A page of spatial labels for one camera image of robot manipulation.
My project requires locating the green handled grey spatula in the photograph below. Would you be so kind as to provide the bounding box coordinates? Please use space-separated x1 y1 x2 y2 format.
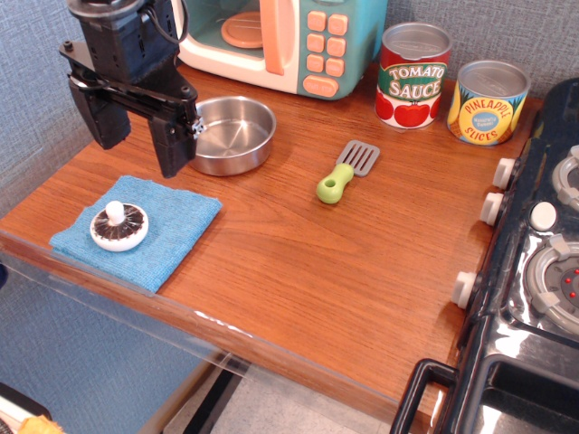
316 140 381 204

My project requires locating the white toy mushroom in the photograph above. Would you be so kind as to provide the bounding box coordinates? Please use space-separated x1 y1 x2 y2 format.
90 201 149 252

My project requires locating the small stainless steel pot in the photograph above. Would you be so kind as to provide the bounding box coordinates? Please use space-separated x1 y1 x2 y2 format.
190 96 277 176

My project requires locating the pineapple slices can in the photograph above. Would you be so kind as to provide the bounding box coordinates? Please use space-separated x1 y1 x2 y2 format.
447 60 531 146

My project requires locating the tomato sauce can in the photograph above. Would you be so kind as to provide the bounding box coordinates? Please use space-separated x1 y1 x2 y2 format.
375 22 452 129

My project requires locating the teal toy microwave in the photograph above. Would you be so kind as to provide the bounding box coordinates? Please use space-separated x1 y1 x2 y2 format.
172 0 387 100

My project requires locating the blue folded cloth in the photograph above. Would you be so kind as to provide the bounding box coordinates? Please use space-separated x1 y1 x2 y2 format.
50 175 222 293

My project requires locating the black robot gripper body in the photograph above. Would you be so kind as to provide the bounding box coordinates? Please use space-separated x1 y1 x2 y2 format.
60 1 198 124

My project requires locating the clear acrylic table guard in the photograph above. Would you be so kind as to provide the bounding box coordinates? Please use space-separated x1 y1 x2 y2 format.
0 229 435 434

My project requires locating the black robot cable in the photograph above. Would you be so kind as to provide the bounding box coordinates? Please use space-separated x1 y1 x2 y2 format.
140 0 189 46

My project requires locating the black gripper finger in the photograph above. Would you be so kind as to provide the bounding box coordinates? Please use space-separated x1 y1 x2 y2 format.
69 77 131 150
148 116 197 178

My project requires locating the black toy stove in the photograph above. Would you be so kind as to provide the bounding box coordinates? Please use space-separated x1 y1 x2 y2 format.
391 79 578 433

